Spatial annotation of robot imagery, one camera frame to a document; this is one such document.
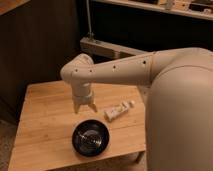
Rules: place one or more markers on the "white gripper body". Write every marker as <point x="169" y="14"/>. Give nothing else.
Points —
<point x="82" y="94"/>

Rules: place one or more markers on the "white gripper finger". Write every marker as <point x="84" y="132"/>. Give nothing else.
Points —
<point x="93" y="107"/>
<point x="76" y="108"/>

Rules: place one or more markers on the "white plastic bottle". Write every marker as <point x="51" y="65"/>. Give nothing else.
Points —
<point x="114" y="112"/>

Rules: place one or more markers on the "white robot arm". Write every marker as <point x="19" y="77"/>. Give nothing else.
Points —
<point x="179" y="106"/>

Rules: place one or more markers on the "black ceramic bowl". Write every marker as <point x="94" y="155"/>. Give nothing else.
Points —
<point x="90" y="138"/>

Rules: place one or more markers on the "wooden shelf beam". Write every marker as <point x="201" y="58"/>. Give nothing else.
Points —
<point x="105" y="49"/>

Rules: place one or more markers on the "wooden table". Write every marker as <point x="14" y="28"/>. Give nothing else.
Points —
<point x="47" y="121"/>

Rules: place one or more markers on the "metal pole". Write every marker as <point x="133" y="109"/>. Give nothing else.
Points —
<point x="90" y="32"/>

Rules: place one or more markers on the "upper wooden shelf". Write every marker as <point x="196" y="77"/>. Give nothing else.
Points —
<point x="166" y="6"/>

